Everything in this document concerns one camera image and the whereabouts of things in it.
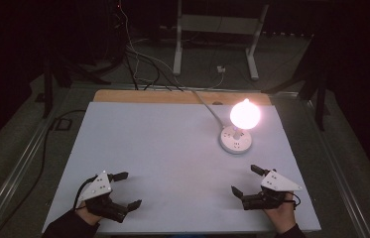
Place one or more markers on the metal floor rail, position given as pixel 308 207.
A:
pixel 20 158
pixel 338 165

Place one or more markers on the person's left hand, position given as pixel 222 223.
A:
pixel 88 215

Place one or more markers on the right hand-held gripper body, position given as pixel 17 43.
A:
pixel 276 185

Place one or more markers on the glowing round bulb lamp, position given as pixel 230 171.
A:
pixel 245 115

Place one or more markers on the light grey table mat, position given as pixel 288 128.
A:
pixel 159 165

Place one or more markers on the black tripod stand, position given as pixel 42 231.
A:
pixel 47 92
pixel 319 99

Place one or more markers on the person's right hand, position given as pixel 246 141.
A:
pixel 283 216

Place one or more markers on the white plug adapter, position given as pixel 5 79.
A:
pixel 221 69

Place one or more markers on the white metal stand frame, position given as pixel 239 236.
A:
pixel 215 23

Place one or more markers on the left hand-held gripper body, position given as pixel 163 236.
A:
pixel 101 188

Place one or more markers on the round white power socket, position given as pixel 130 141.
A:
pixel 235 145

